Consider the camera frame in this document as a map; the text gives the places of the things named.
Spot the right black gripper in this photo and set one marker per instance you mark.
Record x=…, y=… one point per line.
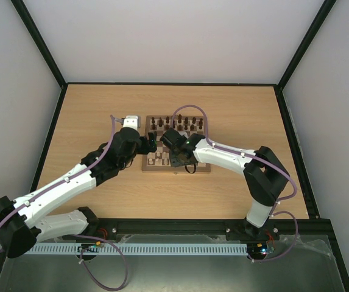
x=178, y=154

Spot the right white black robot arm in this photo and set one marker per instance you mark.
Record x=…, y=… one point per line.
x=264, y=174

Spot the light blue slotted cable duct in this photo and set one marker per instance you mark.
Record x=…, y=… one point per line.
x=141, y=249

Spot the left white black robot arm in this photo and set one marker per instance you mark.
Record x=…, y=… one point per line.
x=21, y=219

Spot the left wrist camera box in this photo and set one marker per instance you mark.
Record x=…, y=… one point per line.
x=131, y=121

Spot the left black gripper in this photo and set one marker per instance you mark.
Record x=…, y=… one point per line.
x=145, y=149

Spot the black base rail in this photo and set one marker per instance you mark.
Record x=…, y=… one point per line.
x=117, y=226

